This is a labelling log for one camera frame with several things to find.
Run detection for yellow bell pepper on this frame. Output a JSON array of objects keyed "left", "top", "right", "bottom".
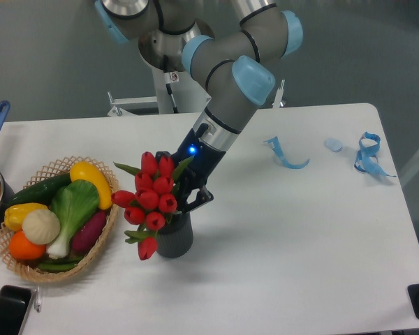
[{"left": 4, "top": 202, "right": 48, "bottom": 232}]

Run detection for yellow squash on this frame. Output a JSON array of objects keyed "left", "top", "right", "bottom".
[{"left": 70, "top": 161, "right": 112, "bottom": 210}]

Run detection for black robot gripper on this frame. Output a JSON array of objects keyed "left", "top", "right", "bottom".
[{"left": 155, "top": 129, "right": 225, "bottom": 213}]

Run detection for orange fruit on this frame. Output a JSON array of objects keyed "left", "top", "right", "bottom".
[{"left": 9, "top": 230, "right": 46, "bottom": 260}]

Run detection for small blue tape piece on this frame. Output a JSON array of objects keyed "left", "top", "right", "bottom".
[{"left": 324, "top": 137, "right": 343, "bottom": 152}]

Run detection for green cucumber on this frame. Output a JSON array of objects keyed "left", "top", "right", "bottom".
[{"left": 8, "top": 173, "right": 71, "bottom": 206}]

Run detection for clear pen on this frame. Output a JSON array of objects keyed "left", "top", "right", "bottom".
[{"left": 34, "top": 285, "right": 42, "bottom": 313}]

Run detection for green bok choy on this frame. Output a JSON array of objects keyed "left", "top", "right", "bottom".
[{"left": 47, "top": 179, "right": 99, "bottom": 259}]

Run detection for green pea pods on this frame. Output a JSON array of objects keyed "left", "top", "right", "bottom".
[{"left": 36, "top": 257, "right": 82, "bottom": 273}]

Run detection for dark grey ribbed vase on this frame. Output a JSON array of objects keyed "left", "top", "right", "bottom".
[{"left": 157, "top": 213, "right": 193, "bottom": 258}]

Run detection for tangled blue tape strip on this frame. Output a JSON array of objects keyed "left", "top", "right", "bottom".
[{"left": 354, "top": 131, "right": 396, "bottom": 177}]

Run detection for black smartphone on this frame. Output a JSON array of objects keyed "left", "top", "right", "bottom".
[{"left": 0, "top": 285, "right": 34, "bottom": 335}]

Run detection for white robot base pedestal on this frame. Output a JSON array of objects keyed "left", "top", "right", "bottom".
[{"left": 108, "top": 67, "right": 211, "bottom": 117}]

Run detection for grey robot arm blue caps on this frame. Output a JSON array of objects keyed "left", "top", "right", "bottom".
[{"left": 94, "top": 1, "right": 303, "bottom": 213}]

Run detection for purple sweet potato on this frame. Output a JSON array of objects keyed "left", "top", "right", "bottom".
[{"left": 71, "top": 211, "right": 107, "bottom": 255}]

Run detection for curled blue tape strip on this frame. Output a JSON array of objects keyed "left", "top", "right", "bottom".
[{"left": 265, "top": 136, "right": 310, "bottom": 170}]

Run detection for red tulip bouquet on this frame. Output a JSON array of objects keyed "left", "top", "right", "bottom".
[{"left": 111, "top": 151, "right": 193, "bottom": 260}]

